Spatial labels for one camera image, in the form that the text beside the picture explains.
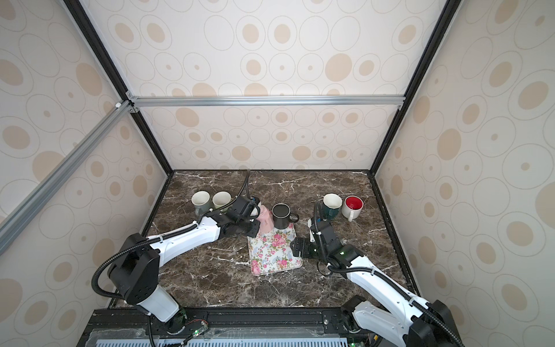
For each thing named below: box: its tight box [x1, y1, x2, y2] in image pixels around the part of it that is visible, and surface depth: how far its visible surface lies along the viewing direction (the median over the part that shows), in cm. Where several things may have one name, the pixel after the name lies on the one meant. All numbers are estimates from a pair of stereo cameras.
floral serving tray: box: [247, 223, 304, 277], surface depth 91 cm
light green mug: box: [211, 190, 234, 213], surface depth 99 cm
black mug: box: [271, 202, 300, 230], surface depth 95 cm
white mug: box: [341, 195, 364, 222], surface depth 99 cm
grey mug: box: [190, 190, 212, 217], surface depth 97 cm
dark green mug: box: [320, 193, 343, 221], surface depth 97 cm
